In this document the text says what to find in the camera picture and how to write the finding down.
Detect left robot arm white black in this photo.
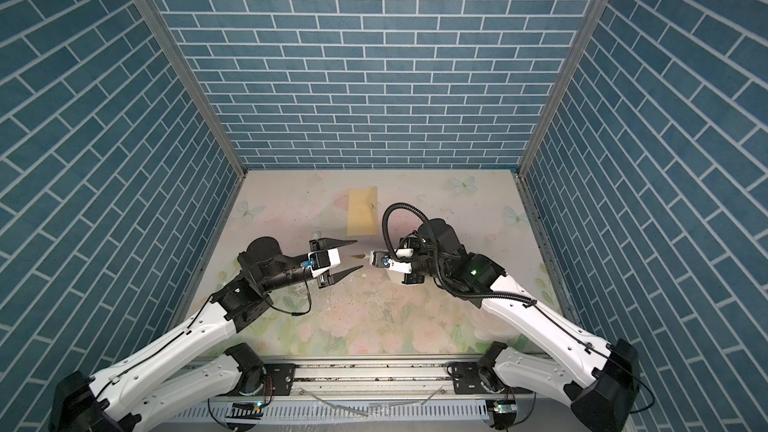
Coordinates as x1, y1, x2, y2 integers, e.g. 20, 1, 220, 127
48, 237, 348, 431

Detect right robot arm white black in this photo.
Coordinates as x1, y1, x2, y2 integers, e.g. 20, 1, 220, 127
372, 219, 642, 431

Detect left controller board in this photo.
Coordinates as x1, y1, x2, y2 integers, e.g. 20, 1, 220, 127
226, 402, 265, 421

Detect controller board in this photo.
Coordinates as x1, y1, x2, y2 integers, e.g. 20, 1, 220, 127
226, 402, 265, 421
492, 399, 518, 415

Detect right controller board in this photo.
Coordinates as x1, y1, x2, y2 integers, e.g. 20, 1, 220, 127
492, 399, 518, 415

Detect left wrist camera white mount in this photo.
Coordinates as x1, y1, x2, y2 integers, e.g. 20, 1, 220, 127
301, 249, 341, 276

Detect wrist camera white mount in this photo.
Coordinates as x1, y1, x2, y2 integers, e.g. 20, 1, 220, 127
301, 249, 341, 276
370, 248, 413, 275

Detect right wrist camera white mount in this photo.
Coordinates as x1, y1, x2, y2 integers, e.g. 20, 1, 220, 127
370, 248, 413, 275

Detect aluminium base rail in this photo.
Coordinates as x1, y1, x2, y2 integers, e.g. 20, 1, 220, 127
137, 357, 601, 403

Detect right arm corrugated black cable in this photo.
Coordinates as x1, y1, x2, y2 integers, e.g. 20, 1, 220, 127
381, 202, 535, 307

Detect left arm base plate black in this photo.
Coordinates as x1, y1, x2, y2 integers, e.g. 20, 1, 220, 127
236, 363, 297, 398

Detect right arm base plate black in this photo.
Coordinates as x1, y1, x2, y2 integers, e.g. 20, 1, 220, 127
445, 361, 534, 398

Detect white slotted cable duct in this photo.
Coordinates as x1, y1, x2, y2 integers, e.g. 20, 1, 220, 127
169, 399, 489, 425

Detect left aluminium corner post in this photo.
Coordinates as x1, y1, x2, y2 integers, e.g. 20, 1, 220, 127
132, 0, 247, 179

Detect aluminium corner post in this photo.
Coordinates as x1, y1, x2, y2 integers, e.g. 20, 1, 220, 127
518, 0, 609, 177
132, 0, 247, 179

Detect right aluminium corner post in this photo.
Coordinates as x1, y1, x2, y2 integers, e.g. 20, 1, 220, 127
518, 0, 609, 177

